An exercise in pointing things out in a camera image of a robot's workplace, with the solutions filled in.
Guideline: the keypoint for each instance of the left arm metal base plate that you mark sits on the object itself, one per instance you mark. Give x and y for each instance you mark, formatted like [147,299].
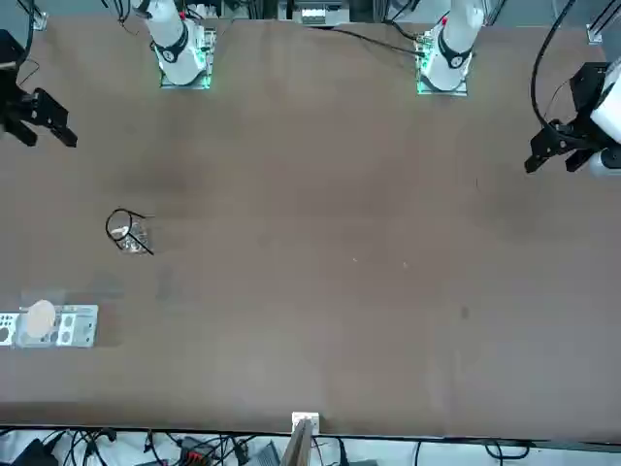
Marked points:
[423,90]

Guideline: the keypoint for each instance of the black power adaptor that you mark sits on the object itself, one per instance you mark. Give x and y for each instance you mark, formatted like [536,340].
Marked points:
[31,452]

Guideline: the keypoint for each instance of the white test tube rack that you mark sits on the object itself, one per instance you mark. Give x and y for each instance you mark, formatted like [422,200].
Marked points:
[80,330]

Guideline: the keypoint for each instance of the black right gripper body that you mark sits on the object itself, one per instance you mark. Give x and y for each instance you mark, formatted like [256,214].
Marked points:
[10,87]

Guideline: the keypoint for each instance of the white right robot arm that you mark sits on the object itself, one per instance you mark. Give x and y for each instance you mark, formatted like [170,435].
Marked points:
[170,43]

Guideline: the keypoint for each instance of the black adaptor with red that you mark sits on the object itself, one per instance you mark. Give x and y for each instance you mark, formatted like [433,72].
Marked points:
[196,454]

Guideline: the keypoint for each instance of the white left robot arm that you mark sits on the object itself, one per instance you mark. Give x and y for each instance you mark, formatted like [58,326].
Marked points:
[453,43]

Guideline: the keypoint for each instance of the white post bracket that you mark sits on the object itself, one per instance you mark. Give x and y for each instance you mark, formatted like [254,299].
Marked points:
[305,417]

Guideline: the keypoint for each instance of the aluminium corner bracket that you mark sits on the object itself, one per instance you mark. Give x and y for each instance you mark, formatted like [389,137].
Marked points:
[595,32]
[40,20]

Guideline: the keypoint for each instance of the upright camera post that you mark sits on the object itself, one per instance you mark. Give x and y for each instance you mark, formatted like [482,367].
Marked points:
[297,446]

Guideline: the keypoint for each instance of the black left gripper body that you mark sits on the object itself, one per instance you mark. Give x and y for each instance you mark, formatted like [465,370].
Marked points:
[588,87]

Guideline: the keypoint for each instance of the white power strip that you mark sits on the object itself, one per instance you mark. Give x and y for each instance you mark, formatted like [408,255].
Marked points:
[313,14]

